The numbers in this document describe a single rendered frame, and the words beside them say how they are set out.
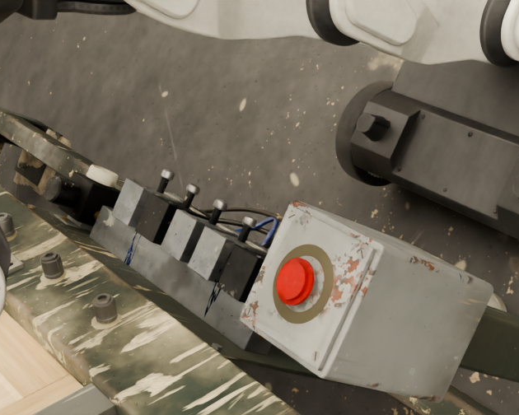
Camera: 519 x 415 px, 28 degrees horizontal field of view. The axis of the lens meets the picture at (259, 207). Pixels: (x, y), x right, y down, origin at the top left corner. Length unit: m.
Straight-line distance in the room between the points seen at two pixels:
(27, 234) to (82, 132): 1.57
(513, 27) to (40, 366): 0.86
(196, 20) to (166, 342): 0.38
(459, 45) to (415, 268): 0.77
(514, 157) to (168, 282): 0.64
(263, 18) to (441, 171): 0.55
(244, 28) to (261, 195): 1.03
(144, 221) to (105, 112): 1.56
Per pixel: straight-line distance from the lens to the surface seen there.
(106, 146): 2.82
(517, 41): 1.62
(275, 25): 1.34
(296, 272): 0.85
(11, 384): 1.17
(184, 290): 1.27
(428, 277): 0.88
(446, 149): 1.76
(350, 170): 1.94
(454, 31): 1.57
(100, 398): 1.08
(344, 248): 0.85
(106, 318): 1.16
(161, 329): 1.14
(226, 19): 1.27
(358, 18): 1.36
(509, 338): 1.06
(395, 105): 1.85
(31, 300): 1.24
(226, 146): 2.44
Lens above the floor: 1.56
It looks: 43 degrees down
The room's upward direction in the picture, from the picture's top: 70 degrees counter-clockwise
